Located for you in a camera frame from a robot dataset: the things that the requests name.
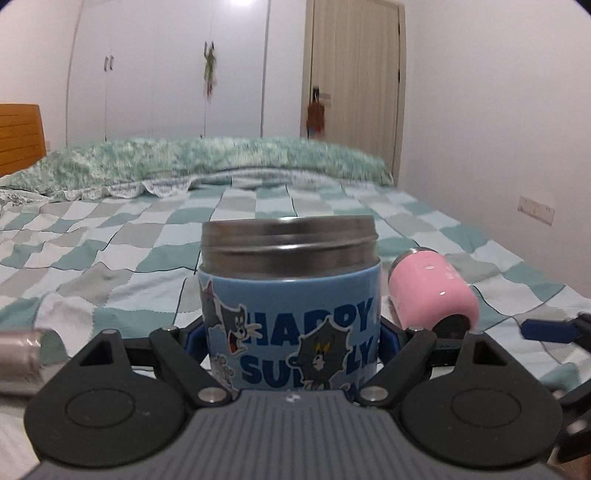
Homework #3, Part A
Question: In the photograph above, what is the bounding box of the blue cartoon steel cup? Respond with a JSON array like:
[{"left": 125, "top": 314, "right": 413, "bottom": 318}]
[{"left": 198, "top": 215, "right": 382, "bottom": 396}]

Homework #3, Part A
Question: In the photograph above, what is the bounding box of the pink steel cup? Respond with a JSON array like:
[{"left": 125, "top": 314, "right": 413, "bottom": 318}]
[{"left": 388, "top": 247, "right": 480, "bottom": 339}]

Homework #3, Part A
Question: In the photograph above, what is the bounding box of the silver steel cup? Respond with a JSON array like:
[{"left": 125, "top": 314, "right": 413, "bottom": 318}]
[{"left": 1, "top": 329, "right": 67, "bottom": 397}]

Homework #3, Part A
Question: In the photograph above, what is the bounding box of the green checkered bed blanket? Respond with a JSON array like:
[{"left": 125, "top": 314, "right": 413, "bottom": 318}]
[{"left": 0, "top": 181, "right": 591, "bottom": 480}]

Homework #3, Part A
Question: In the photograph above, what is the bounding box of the green floral quilt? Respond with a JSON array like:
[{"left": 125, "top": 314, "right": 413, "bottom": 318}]
[{"left": 1, "top": 137, "right": 393, "bottom": 205}]

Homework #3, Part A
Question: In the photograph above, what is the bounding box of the wooden headboard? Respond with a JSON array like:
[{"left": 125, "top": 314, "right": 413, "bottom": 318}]
[{"left": 0, "top": 104, "right": 47, "bottom": 176}]

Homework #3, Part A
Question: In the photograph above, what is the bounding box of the white wardrobe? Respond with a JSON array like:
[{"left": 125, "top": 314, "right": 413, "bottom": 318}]
[{"left": 65, "top": 1, "right": 305, "bottom": 146}]

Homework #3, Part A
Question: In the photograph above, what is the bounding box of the green hanging wardrobe ornament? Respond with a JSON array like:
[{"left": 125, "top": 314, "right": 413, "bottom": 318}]
[{"left": 204, "top": 42, "right": 217, "bottom": 101}]

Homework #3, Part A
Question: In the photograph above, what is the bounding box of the beige wooden door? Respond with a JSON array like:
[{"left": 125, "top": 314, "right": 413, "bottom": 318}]
[{"left": 301, "top": 1, "right": 407, "bottom": 178}]

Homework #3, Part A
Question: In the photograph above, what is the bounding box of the white wall socket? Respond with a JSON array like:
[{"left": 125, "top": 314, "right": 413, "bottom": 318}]
[{"left": 517, "top": 196, "right": 555, "bottom": 226}]

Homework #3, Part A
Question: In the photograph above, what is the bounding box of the orange toy on door handle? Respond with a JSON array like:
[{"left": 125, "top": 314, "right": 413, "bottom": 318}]
[{"left": 305, "top": 86, "right": 325, "bottom": 138}]

